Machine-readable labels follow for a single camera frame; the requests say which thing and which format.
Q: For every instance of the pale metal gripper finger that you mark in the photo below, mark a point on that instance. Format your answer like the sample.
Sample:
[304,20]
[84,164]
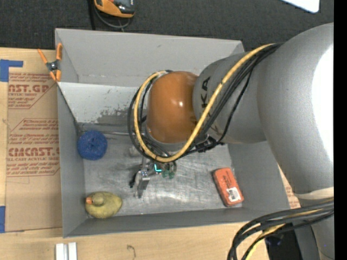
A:
[146,181]
[139,189]

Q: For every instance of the yellow toy duck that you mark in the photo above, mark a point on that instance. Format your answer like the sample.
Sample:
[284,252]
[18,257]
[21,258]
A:
[104,205]

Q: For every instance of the grey metal bin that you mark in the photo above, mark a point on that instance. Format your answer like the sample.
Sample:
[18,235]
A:
[189,194]

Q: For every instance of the blue round sponge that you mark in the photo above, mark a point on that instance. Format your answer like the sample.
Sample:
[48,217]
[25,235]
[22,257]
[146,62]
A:
[92,145]

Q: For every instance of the orange block with white label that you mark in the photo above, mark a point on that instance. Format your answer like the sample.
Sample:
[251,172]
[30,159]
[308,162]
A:
[226,185]

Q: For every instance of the brown cardboard board red print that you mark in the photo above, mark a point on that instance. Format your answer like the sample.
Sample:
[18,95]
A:
[29,134]

